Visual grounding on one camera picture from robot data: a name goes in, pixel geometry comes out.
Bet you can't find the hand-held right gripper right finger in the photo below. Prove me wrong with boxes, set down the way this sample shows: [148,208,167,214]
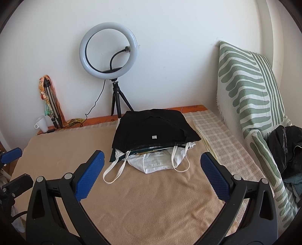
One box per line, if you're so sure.
[200,152,281,245]

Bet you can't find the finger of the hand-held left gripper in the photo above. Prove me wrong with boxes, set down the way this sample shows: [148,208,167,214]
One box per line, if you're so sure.
[1,174,34,195]
[0,147,23,164]

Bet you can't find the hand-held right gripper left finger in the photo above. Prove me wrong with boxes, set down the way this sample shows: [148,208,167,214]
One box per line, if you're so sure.
[26,150,111,245]

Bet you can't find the black mesh garment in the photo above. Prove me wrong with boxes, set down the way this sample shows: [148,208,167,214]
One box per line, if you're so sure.
[111,109,202,156]

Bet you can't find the beige checked blanket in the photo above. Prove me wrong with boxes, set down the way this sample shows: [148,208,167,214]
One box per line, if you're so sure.
[85,109,275,196]

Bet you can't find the white plastic cup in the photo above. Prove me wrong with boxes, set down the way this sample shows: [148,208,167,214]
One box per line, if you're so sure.
[34,115,49,133]

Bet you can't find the orange printed bedsheet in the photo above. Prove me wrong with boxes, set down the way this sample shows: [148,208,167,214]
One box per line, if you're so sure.
[36,105,208,135]

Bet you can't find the colourful scarf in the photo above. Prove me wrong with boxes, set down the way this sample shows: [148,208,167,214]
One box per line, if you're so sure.
[38,75,83,129]

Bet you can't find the silver folded tripod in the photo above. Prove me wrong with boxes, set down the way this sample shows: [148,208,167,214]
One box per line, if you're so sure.
[43,80,64,129]

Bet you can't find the black jacket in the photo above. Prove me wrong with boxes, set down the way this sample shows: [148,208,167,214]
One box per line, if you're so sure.
[267,125,302,182]

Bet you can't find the teal cloth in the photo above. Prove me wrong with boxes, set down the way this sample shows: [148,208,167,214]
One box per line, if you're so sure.
[283,175,302,201]

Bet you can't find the green striped cushion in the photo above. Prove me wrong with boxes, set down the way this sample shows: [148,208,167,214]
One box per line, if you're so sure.
[216,41,300,217]

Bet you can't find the black cable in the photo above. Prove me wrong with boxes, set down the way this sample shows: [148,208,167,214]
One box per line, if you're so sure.
[38,80,106,134]

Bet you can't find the white ring light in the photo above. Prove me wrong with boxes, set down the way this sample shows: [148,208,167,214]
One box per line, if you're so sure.
[79,22,138,80]

